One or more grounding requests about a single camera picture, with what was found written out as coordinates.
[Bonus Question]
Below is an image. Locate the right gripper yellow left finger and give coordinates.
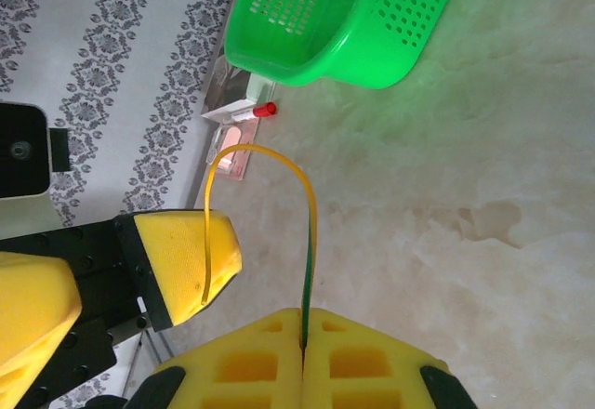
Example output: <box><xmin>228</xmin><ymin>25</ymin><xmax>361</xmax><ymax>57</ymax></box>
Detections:
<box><xmin>124</xmin><ymin>309</ymin><xmax>304</xmax><ymax>409</ymax></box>

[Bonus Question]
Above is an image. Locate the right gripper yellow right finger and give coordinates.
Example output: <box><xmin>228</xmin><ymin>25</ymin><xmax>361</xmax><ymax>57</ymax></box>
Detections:
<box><xmin>301</xmin><ymin>307</ymin><xmax>480</xmax><ymax>409</ymax></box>

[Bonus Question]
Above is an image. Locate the yellow green cable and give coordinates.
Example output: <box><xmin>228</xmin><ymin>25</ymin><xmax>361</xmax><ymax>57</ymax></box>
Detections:
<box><xmin>201</xmin><ymin>143</ymin><xmax>323</xmax><ymax>352</ymax></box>

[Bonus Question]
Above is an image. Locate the pink blister package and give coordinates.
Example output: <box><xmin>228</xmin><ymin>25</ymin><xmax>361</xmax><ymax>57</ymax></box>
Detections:
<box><xmin>206</xmin><ymin>118</ymin><xmax>261</xmax><ymax>181</ymax></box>

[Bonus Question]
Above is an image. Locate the red cylindrical cap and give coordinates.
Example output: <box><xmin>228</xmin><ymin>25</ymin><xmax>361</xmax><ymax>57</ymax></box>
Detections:
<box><xmin>253</xmin><ymin>100</ymin><xmax>280</xmax><ymax>119</ymax></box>

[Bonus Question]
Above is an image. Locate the booklet with photo cover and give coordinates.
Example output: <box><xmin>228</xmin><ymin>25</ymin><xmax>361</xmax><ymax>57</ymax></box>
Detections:
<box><xmin>202</xmin><ymin>53</ymin><xmax>261</xmax><ymax>123</ymax></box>

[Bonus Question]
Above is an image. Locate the green plastic basket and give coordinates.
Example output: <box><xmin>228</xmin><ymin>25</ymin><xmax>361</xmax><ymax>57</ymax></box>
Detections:
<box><xmin>224</xmin><ymin>0</ymin><xmax>466</xmax><ymax>90</ymax></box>

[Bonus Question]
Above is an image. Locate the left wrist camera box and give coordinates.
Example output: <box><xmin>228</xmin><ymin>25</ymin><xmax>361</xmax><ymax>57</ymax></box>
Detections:
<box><xmin>0</xmin><ymin>100</ymin><xmax>72</xmax><ymax>202</ymax></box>

